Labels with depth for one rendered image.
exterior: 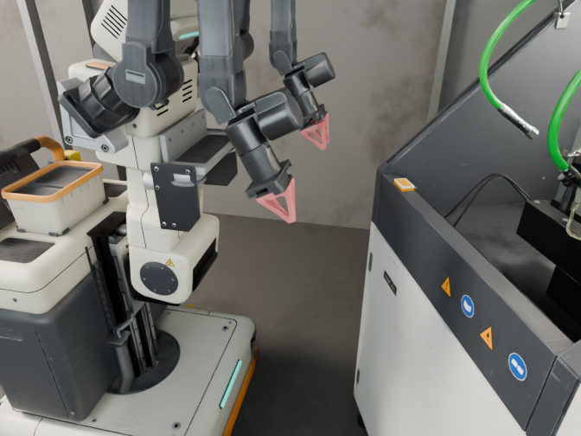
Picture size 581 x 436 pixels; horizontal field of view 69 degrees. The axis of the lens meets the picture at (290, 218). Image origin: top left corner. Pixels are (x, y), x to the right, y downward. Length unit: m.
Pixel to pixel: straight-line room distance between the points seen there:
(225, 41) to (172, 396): 1.07
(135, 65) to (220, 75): 0.13
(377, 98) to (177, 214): 1.70
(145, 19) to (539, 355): 0.74
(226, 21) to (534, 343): 0.63
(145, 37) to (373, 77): 1.83
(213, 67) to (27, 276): 0.66
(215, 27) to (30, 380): 1.04
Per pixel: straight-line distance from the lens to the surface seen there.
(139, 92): 0.74
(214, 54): 0.69
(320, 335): 1.97
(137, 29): 0.74
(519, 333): 0.72
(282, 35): 1.10
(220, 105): 0.70
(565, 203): 0.99
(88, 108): 0.81
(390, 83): 2.45
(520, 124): 0.99
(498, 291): 0.75
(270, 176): 0.72
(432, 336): 0.97
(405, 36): 2.42
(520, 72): 1.22
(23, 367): 1.35
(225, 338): 1.57
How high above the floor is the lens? 1.37
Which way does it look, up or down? 29 degrees down
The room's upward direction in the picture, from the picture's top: straight up
